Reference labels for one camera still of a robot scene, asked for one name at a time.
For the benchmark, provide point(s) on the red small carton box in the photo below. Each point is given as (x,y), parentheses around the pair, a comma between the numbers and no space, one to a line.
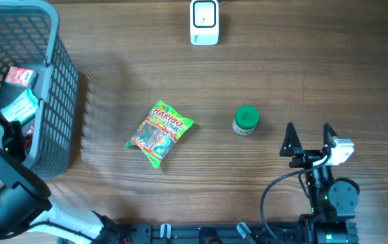
(20,77)

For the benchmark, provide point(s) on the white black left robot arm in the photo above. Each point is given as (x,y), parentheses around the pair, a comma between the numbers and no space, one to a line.
(26,204)

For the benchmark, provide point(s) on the mint green tissue pack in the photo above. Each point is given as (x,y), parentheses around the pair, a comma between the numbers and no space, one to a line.
(23,108)

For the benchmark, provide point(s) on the Haribo gummy candy bag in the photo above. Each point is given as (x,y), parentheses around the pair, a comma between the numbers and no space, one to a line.
(159,132)

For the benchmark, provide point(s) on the grey plastic shopping basket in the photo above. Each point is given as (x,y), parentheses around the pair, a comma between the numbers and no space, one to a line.
(29,38)

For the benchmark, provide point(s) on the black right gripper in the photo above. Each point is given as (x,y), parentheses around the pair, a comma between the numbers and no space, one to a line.
(305,156)

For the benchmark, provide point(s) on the black aluminium mounting rail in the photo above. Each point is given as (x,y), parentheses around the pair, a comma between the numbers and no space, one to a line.
(286,232)

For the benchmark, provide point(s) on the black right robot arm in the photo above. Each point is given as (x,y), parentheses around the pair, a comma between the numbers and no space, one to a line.
(333,200)

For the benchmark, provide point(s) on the green lid jar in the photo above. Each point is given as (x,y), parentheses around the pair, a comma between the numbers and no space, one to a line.
(245,120)

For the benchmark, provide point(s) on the white barcode scanner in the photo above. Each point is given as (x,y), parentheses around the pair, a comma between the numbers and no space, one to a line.
(204,22)

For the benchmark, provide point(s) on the red Nescafe coffee stick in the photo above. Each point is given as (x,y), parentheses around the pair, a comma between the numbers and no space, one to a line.
(28,137)

